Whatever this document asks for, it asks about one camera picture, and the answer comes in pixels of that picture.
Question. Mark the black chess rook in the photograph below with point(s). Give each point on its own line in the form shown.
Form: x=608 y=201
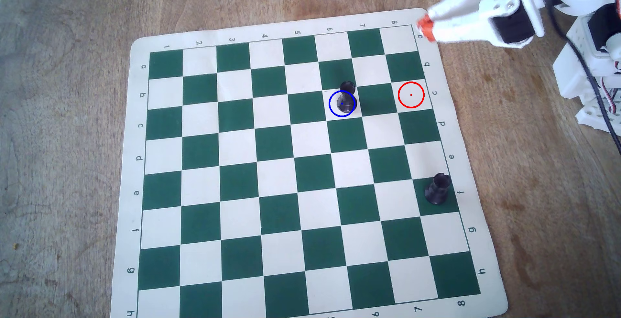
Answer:
x=438 y=191
x=347 y=102

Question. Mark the green white chess mat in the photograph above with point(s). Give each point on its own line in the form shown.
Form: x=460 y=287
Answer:
x=276 y=172

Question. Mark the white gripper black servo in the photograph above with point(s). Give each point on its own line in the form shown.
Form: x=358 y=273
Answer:
x=496 y=12

